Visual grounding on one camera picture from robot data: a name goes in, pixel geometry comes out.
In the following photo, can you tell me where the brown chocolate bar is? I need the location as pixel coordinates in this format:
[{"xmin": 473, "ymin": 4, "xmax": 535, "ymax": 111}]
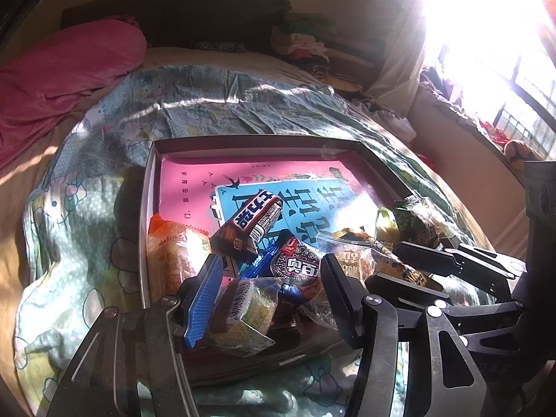
[{"xmin": 209, "ymin": 189, "xmax": 284, "ymax": 265}]

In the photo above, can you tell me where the pile of clothes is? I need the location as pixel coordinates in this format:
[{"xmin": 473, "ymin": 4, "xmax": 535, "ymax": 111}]
[{"xmin": 271, "ymin": 13, "xmax": 379, "ymax": 93}]

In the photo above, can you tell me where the beige bed sheet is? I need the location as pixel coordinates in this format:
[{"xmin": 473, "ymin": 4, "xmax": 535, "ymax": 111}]
[{"xmin": 0, "ymin": 46, "xmax": 513, "ymax": 400}]

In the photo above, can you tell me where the dark wooden headboard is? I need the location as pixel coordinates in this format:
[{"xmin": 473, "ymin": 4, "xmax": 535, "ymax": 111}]
[{"xmin": 61, "ymin": 0, "xmax": 293, "ymax": 49}]

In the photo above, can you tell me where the orange cracker packet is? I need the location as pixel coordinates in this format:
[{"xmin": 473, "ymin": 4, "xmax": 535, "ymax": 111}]
[{"xmin": 147, "ymin": 213, "xmax": 214, "ymax": 301}]

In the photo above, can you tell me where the small yellow snack packet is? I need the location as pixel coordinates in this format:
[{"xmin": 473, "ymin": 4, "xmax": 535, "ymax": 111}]
[{"xmin": 315, "ymin": 230, "xmax": 379, "ymax": 279}]

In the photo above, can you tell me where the yellow-green snack packet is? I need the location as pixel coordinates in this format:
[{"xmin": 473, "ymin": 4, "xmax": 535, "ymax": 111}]
[{"xmin": 376, "ymin": 206, "xmax": 403, "ymax": 245}]

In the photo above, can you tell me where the cartoon cat printed blanket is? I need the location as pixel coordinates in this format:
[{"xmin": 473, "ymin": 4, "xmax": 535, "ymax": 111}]
[{"xmin": 13, "ymin": 65, "xmax": 496, "ymax": 417}]

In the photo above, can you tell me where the white crumpled cloth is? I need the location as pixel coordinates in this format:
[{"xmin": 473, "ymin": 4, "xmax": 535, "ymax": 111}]
[{"xmin": 374, "ymin": 108, "xmax": 418, "ymax": 140}]

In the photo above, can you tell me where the blue cookie packet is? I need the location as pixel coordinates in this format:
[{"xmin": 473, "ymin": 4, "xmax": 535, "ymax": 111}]
[{"xmin": 239, "ymin": 229, "xmax": 332, "ymax": 305}]

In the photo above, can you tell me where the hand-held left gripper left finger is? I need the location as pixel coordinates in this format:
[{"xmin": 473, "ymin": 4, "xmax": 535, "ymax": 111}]
[{"xmin": 46, "ymin": 253, "xmax": 225, "ymax": 417}]

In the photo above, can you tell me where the purple ruffled cloth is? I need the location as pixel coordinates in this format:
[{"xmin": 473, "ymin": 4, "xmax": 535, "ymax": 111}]
[{"xmin": 419, "ymin": 65, "xmax": 505, "ymax": 136}]

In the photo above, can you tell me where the pink pillow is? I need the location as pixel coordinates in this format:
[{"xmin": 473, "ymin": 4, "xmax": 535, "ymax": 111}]
[{"xmin": 0, "ymin": 15, "xmax": 148, "ymax": 171}]

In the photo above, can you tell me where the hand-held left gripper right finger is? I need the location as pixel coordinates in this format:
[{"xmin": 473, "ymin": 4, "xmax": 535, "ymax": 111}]
[{"xmin": 319, "ymin": 253, "xmax": 489, "ymax": 417}]

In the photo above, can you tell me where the beige curtain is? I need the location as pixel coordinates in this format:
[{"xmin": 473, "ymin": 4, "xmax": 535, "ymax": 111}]
[{"xmin": 365, "ymin": 9, "xmax": 427, "ymax": 116}]

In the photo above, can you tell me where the shallow dark cardboard box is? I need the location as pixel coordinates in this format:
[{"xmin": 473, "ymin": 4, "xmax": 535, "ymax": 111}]
[{"xmin": 138, "ymin": 134, "xmax": 436, "ymax": 376}]

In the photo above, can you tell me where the dark green snack packet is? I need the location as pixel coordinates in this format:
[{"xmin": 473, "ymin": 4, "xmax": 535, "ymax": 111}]
[{"xmin": 393, "ymin": 197, "xmax": 444, "ymax": 251}]

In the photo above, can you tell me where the brown round cake packet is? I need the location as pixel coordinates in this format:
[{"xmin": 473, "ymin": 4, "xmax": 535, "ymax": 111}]
[{"xmin": 208, "ymin": 278, "xmax": 279, "ymax": 358}]

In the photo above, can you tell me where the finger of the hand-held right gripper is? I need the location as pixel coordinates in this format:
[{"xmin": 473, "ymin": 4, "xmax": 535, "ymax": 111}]
[
  {"xmin": 393, "ymin": 241, "xmax": 526, "ymax": 296},
  {"xmin": 365, "ymin": 271, "xmax": 527, "ymax": 335}
]

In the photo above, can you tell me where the window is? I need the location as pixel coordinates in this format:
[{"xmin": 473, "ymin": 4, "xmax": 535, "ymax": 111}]
[{"xmin": 423, "ymin": 0, "xmax": 556, "ymax": 162}]

